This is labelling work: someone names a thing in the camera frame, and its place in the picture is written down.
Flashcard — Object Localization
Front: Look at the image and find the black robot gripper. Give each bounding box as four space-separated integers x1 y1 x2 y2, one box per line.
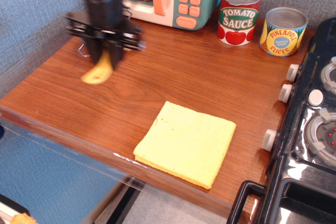
66 0 145 70

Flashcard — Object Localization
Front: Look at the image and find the yellow brush with white bristles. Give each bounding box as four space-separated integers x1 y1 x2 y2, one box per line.
81 50 113 85

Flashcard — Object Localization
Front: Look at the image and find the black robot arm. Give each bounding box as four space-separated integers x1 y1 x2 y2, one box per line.
66 0 145 68

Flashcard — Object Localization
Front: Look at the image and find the white stove knob bottom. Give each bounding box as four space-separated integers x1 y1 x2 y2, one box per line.
261 129 277 152

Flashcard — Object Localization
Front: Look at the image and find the white stove knob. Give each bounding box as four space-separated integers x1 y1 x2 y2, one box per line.
261 129 277 152
278 84 292 103
286 64 300 82

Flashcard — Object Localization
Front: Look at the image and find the yellow folded cloth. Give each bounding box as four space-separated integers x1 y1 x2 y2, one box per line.
133 101 236 190

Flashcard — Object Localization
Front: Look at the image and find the tomato sauce can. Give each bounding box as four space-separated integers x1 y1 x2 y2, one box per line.
217 0 261 46

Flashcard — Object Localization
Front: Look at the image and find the pineapple slices can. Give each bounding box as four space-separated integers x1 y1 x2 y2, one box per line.
259 7 308 57

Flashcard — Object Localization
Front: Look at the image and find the white stove knob middle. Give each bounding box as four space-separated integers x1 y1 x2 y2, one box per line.
278 84 292 103

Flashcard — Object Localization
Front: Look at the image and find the white stove knob top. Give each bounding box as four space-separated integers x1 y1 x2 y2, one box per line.
286 64 300 82

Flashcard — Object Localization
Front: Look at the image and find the orange object bottom left corner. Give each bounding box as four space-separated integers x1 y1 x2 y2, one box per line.
10 213 37 224

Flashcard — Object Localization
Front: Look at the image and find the black toy stove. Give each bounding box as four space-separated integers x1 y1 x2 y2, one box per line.
250 18 335 223

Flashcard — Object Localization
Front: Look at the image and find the silver metal bowl with handles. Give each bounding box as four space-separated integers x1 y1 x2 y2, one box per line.
78 9 133 57

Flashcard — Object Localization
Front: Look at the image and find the black oven door handle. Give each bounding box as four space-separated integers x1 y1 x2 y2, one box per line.
227 180 266 224

